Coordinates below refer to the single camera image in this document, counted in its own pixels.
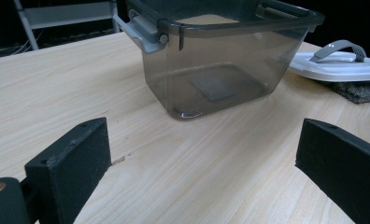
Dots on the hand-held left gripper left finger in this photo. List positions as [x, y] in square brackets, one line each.
[71, 168]

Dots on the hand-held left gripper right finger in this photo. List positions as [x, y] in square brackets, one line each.
[342, 161]

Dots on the grey fuzzy cloth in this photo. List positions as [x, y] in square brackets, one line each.
[360, 91]

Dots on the smoky transparent storage box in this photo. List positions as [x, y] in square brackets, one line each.
[217, 62]

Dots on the white metal stand frame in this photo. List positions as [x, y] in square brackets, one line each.
[68, 14]

